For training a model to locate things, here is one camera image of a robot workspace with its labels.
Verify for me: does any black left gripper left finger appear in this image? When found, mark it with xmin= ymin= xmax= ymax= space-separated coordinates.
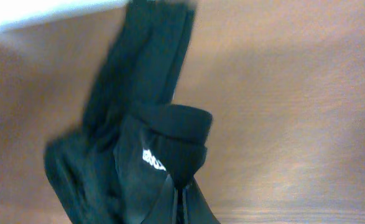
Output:
xmin=141 ymin=175 xmax=178 ymax=224

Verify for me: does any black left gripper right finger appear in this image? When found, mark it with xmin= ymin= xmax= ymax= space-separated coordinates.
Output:
xmin=182 ymin=179 xmax=220 ymax=224

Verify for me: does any black t-shirt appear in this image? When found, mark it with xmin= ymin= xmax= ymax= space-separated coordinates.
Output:
xmin=44 ymin=1 xmax=213 ymax=224

